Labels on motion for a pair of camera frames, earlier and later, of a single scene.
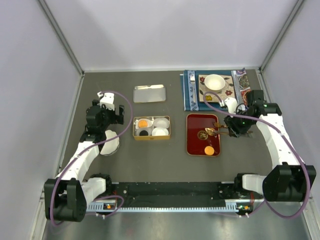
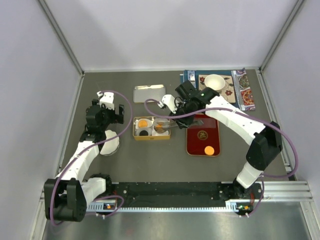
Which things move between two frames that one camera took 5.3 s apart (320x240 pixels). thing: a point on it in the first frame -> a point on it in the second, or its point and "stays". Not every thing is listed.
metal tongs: x=211 y=132 -> x=161 y=127
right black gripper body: x=238 y=124 -> x=182 y=109
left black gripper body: x=110 y=117 stays
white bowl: x=214 y=82 stays
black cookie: x=143 y=133 stays
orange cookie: x=143 y=124 stays
